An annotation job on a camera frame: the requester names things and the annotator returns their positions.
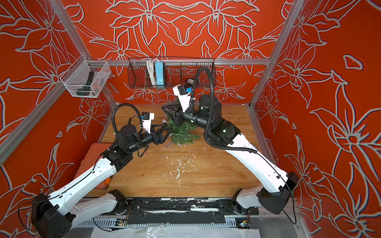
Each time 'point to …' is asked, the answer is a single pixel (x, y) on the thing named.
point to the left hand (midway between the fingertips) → (168, 127)
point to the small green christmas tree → (183, 134)
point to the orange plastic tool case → (93, 155)
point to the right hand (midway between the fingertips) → (159, 107)
